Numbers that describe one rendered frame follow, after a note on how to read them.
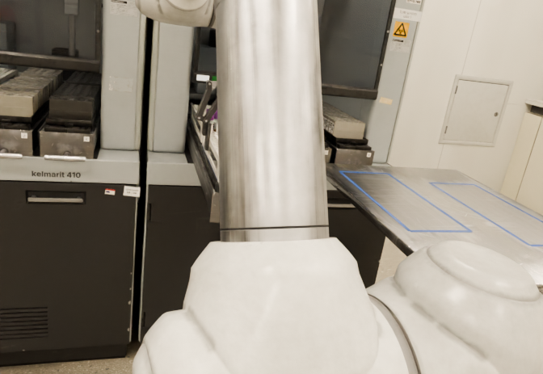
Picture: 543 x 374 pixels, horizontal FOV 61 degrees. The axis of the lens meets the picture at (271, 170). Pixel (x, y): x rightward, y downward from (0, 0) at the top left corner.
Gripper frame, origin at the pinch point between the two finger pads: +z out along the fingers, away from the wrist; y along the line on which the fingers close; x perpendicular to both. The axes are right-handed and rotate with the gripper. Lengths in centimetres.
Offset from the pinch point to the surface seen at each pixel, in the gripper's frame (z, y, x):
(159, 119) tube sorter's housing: 1.7, -15.9, 27.2
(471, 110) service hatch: 6, 186, 138
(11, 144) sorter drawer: 9, -54, 18
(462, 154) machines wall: 37, 189, 138
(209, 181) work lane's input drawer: 5.4, -6.2, -14.7
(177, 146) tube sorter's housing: 9.9, -10.0, 27.2
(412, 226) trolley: 4, 30, -40
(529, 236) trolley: 4, 55, -44
